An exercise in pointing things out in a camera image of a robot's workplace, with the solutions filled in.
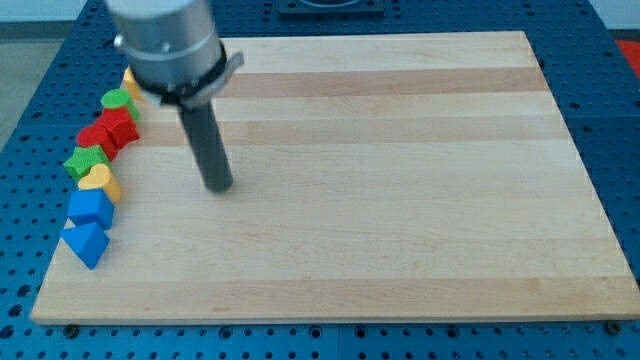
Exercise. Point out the green star block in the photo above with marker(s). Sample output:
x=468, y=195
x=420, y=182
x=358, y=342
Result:
x=83, y=159

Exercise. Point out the red object at edge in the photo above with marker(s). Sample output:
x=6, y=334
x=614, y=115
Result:
x=631, y=52

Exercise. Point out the red hexagon block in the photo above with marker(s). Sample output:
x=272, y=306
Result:
x=120, y=125

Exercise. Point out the blue triangle block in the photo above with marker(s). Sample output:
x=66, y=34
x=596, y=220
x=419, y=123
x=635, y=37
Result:
x=87, y=241

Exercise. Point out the dark grey pointer rod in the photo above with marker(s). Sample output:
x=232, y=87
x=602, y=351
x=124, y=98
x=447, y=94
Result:
x=201, y=128

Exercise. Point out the blue cube block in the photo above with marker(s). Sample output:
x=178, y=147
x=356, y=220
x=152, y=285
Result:
x=88, y=206

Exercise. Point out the red cylinder block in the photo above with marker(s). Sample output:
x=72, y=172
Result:
x=97, y=135

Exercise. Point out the light wooden board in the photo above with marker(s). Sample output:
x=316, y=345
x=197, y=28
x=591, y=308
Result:
x=391, y=178

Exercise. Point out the yellow heart block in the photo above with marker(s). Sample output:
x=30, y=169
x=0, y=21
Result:
x=100, y=176

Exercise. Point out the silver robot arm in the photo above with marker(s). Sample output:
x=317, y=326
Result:
x=173, y=49

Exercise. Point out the green cylinder block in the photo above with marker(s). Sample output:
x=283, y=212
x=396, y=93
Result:
x=117, y=98

